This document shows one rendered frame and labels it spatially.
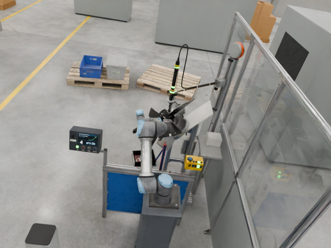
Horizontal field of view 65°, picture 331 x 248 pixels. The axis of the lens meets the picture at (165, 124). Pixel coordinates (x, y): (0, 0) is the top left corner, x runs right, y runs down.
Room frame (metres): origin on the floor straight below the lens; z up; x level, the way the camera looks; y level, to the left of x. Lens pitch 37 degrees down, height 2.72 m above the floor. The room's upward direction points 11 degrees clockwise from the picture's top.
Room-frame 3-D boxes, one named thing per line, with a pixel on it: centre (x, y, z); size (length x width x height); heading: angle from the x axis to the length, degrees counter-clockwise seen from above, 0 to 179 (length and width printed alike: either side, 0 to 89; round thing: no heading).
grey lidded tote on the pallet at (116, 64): (4.88, 1.22, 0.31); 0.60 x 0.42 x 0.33; 12
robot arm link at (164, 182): (1.30, -0.08, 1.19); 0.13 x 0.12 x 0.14; 106
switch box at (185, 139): (2.34, -0.32, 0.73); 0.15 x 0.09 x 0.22; 95
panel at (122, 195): (1.72, 0.06, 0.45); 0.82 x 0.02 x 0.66; 95
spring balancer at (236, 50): (2.55, -0.55, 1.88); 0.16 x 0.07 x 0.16; 40
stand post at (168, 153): (2.23, -0.10, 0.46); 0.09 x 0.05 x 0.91; 5
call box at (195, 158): (1.76, -0.33, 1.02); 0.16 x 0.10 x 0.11; 95
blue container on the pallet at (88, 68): (4.78, 1.72, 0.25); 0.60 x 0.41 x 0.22; 12
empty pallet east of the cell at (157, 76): (5.15, 0.07, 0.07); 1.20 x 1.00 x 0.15; 79
